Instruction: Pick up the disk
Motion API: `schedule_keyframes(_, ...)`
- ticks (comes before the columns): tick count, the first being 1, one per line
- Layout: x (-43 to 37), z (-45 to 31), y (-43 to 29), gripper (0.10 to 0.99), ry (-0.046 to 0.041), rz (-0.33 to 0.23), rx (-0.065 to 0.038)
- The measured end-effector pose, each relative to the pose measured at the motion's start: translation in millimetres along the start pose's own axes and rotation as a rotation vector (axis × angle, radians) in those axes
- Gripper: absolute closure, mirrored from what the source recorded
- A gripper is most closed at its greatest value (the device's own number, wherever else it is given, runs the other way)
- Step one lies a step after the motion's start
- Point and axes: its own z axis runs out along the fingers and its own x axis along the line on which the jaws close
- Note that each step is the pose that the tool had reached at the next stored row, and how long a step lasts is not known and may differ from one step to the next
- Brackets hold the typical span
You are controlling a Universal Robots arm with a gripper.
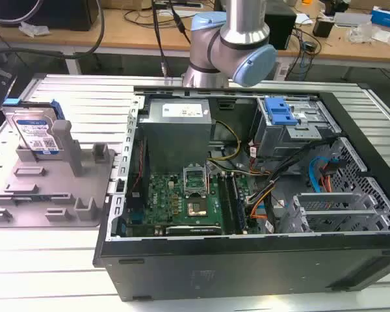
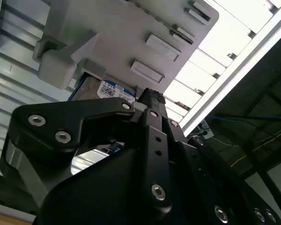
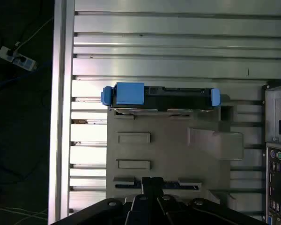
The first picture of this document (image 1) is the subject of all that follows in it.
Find thin black hanging cable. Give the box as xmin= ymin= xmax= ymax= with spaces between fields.
xmin=151 ymin=0 xmax=192 ymax=79

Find thick black cable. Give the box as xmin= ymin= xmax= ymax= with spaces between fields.
xmin=0 ymin=0 xmax=105 ymax=60

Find CPU socket with metal cover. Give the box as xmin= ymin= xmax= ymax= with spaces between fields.
xmin=181 ymin=165 xmax=208 ymax=199

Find black SATA power connector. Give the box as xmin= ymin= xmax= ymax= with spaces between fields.
xmin=318 ymin=159 xmax=345 ymax=178

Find silver drive bay cage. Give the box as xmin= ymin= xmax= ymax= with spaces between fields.
xmin=250 ymin=97 xmax=342 ymax=160

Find grey power supply unit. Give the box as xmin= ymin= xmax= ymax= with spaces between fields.
xmin=138 ymin=98 xmax=213 ymax=173

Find silver expansion slot brackets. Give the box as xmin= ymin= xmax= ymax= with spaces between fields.
xmin=292 ymin=192 xmax=386 ymax=233

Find clear plastic bag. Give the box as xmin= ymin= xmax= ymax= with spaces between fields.
xmin=18 ymin=21 xmax=50 ymax=37

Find orange SATA wire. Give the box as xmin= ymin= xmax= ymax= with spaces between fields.
xmin=249 ymin=201 xmax=268 ymax=220

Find black graphics card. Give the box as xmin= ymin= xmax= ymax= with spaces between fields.
xmin=164 ymin=224 xmax=222 ymax=237

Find small black cube device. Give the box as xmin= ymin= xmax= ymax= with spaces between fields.
xmin=313 ymin=16 xmax=335 ymax=38

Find blue drive bay latch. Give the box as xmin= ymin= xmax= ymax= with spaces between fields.
xmin=264 ymin=96 xmax=297 ymax=126

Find hard disk in blue carrier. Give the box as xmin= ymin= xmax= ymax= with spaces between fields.
xmin=2 ymin=99 xmax=67 ymax=157

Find wooden desk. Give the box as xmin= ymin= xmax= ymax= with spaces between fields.
xmin=0 ymin=6 xmax=390 ymax=62

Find black computer tower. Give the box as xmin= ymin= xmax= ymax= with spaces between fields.
xmin=0 ymin=0 xmax=98 ymax=32

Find grey parts rack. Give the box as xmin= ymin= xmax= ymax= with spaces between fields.
xmin=0 ymin=119 xmax=116 ymax=228

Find blue SATA wire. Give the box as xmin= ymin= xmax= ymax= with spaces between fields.
xmin=307 ymin=155 xmax=340 ymax=192

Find black box on desk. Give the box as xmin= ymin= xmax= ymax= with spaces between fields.
xmin=265 ymin=5 xmax=297 ymax=51

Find black sleeved cable bundle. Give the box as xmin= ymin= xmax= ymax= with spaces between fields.
xmin=246 ymin=136 xmax=342 ymax=204

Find yellow and black power wires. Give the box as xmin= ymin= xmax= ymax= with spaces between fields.
xmin=206 ymin=120 xmax=242 ymax=162

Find black open PC case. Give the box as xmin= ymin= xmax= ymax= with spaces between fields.
xmin=93 ymin=83 xmax=390 ymax=302

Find green motherboard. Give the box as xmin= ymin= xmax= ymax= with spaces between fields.
xmin=127 ymin=172 xmax=257 ymax=237

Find blue and white box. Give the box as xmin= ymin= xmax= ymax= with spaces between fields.
xmin=370 ymin=5 xmax=390 ymax=31

